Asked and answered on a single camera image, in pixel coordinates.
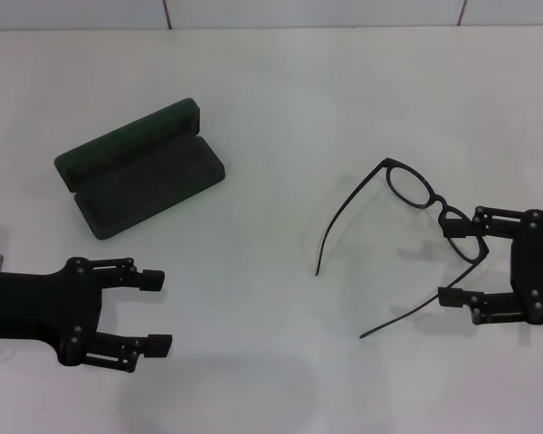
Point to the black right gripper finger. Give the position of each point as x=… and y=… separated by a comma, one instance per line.
x=457, y=227
x=452, y=297

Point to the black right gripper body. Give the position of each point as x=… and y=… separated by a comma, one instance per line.
x=540, y=267

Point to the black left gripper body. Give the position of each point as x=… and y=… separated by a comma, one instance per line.
x=36, y=303

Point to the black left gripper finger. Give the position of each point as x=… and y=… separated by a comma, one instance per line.
x=151, y=279
x=158, y=346

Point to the black glasses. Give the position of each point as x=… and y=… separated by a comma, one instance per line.
x=389, y=163

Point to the green glasses case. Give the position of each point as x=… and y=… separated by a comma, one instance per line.
x=140, y=181

